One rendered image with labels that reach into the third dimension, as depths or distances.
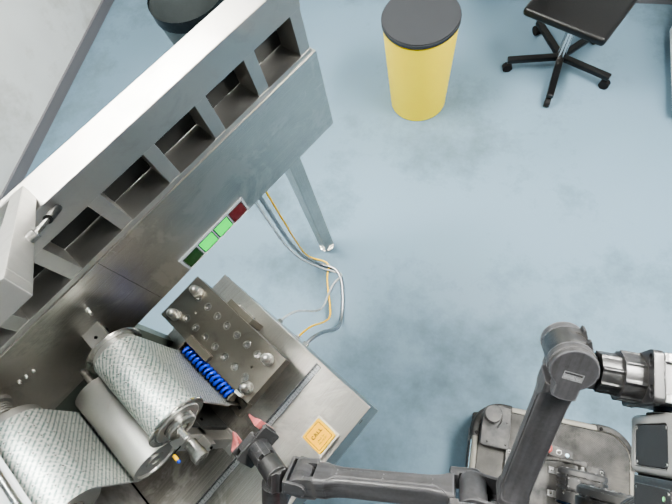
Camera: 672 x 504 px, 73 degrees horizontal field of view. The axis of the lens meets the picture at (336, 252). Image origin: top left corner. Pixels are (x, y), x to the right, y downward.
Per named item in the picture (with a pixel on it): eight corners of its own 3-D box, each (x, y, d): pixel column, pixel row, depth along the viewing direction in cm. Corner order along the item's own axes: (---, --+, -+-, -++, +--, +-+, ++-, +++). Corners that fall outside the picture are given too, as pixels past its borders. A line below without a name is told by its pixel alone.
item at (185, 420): (179, 440, 109) (163, 442, 102) (174, 434, 110) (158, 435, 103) (201, 415, 110) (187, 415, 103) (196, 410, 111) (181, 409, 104)
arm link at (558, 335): (595, 373, 83) (603, 391, 78) (536, 362, 85) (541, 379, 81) (609, 330, 80) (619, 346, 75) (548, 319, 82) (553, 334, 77)
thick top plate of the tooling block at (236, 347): (253, 404, 133) (247, 403, 128) (169, 318, 147) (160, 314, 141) (290, 362, 136) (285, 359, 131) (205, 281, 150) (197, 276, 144)
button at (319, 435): (320, 454, 132) (319, 454, 130) (303, 436, 135) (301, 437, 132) (336, 434, 134) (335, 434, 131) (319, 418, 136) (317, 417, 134)
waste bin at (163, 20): (263, 44, 317) (234, -35, 263) (243, 98, 302) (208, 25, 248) (204, 40, 327) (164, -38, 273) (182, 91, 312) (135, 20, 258)
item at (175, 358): (229, 406, 129) (202, 402, 112) (177, 351, 137) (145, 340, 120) (230, 404, 129) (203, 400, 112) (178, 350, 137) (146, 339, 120)
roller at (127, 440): (151, 478, 116) (124, 484, 105) (95, 408, 125) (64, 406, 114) (184, 440, 118) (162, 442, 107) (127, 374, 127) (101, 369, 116)
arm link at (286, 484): (316, 458, 110) (305, 488, 102) (314, 493, 114) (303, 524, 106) (269, 447, 112) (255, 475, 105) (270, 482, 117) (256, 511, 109)
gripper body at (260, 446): (276, 432, 119) (290, 451, 113) (248, 463, 117) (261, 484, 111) (262, 422, 115) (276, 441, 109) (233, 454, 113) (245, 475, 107)
